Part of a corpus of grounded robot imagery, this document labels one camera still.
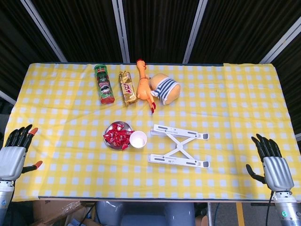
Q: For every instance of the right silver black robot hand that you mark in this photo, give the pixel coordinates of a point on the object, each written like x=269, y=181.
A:
x=278, y=171

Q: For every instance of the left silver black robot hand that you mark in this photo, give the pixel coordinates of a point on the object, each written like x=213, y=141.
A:
x=11, y=160

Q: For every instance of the white paper cup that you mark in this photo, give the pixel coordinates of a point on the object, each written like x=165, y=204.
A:
x=138, y=140

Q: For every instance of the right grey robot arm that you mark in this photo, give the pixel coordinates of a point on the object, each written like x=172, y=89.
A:
x=287, y=212

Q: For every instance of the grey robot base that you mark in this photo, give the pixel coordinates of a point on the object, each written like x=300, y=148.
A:
x=145, y=214

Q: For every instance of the yellow floor tape strip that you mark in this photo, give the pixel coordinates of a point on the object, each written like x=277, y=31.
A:
x=239, y=214

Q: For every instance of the brown cardboard box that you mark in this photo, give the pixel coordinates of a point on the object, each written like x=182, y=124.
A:
x=54, y=212

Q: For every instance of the metal table leg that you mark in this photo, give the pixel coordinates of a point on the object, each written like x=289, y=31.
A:
x=209, y=214

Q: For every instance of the yellow white checked tablecloth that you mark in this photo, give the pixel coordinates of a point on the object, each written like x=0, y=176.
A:
x=211, y=106

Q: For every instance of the white folding laptop stand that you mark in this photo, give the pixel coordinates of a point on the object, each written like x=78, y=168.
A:
x=179, y=146

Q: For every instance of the red wrapped candy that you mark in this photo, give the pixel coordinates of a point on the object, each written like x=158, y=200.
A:
x=116, y=127
x=129, y=133
x=124, y=146

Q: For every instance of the green Pringles can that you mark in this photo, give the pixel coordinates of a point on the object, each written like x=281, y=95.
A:
x=104, y=87

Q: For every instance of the round metal plate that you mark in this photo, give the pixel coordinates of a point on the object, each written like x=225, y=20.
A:
x=125, y=126

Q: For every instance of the plush toy with striped shirt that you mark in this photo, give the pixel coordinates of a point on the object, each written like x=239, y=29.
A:
x=174, y=91

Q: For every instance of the gold snack package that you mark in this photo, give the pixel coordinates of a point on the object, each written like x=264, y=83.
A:
x=128, y=89

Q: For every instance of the orange rubber chicken toy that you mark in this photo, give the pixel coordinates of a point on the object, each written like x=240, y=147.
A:
x=143, y=89

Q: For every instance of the silver frame post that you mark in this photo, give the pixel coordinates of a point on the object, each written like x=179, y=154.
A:
x=195, y=30
x=282, y=46
x=298, y=137
x=44, y=30
x=7, y=97
x=121, y=30

